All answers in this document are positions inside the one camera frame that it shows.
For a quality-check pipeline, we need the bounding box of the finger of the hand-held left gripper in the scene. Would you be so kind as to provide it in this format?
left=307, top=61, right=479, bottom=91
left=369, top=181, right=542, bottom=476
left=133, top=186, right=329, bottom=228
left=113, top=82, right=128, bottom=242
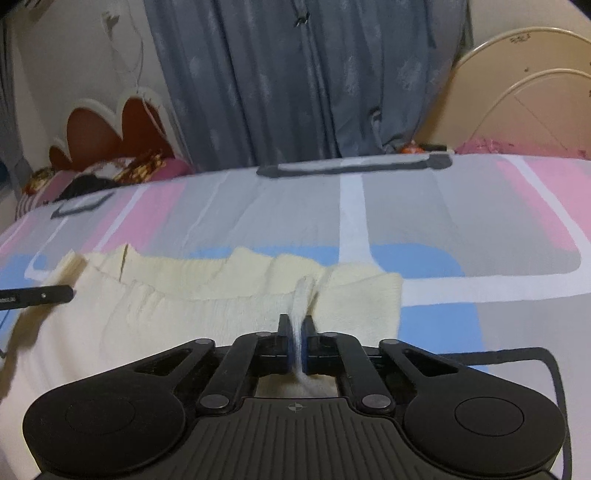
left=17, top=285, right=75, bottom=306

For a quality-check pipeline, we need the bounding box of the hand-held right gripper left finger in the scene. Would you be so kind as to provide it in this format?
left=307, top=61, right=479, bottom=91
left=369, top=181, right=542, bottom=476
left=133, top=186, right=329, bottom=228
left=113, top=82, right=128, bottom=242
left=131, top=314, right=294, bottom=414

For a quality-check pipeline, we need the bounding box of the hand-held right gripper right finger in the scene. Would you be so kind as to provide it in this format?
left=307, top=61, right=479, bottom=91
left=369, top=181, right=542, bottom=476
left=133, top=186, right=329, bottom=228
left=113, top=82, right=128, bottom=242
left=300, top=316, right=462, bottom=413

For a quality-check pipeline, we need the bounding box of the cream knit sweater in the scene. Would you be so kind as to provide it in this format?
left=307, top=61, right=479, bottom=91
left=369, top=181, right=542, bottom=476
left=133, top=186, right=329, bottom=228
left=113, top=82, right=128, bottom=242
left=0, top=246, right=404, bottom=403

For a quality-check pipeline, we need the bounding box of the striped floral pillow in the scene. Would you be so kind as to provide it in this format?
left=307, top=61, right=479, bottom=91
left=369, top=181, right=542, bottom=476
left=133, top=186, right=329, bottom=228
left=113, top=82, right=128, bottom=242
left=15, top=151, right=195, bottom=219

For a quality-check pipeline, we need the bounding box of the red white scalloped headboard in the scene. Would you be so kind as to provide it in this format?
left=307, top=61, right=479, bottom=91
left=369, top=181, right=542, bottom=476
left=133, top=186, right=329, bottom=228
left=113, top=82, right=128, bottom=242
left=48, top=87, right=186, bottom=172

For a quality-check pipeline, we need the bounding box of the bed with patterned sheet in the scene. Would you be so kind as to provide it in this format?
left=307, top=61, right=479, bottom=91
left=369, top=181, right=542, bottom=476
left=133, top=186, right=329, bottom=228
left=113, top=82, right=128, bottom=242
left=0, top=152, right=591, bottom=480

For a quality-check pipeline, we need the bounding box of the grey side curtain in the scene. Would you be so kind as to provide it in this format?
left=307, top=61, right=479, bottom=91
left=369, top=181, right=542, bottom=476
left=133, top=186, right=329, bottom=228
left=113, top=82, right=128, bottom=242
left=0, top=21, right=29, bottom=197

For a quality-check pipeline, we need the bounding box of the blue grey curtain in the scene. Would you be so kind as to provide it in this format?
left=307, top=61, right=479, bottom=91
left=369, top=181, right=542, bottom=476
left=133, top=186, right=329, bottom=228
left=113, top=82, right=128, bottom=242
left=142, top=0, right=468, bottom=168

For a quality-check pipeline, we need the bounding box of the pink pillow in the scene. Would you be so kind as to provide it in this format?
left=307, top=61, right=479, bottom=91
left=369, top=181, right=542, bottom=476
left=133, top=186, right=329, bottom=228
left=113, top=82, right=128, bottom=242
left=454, top=137, right=591, bottom=161

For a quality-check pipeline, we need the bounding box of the cream arched headboard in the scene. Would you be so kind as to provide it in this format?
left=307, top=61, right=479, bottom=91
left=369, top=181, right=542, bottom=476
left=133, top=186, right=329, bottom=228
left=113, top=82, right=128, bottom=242
left=416, top=27, right=591, bottom=155

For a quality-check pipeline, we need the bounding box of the white wall cable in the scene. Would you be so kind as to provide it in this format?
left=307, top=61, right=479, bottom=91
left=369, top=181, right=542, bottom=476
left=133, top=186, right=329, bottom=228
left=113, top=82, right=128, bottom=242
left=100, top=9, right=168, bottom=139

